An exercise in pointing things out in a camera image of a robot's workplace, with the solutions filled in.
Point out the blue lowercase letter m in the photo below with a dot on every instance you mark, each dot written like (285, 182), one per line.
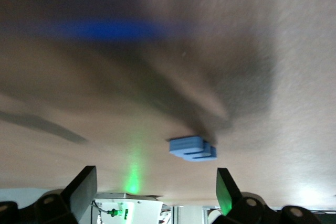
(193, 149)

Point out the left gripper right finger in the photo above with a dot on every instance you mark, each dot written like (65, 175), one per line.
(227, 195)

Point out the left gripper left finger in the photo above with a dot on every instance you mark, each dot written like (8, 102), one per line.
(78, 197)

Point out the blue uppercase letter W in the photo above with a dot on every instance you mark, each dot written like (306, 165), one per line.
(105, 28)

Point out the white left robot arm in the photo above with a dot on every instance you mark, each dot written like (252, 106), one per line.
(141, 211)

